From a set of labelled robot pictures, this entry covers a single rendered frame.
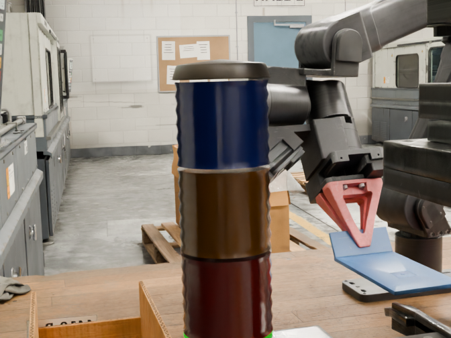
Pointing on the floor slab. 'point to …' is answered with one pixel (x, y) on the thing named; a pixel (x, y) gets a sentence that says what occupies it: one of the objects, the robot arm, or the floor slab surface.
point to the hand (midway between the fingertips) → (362, 241)
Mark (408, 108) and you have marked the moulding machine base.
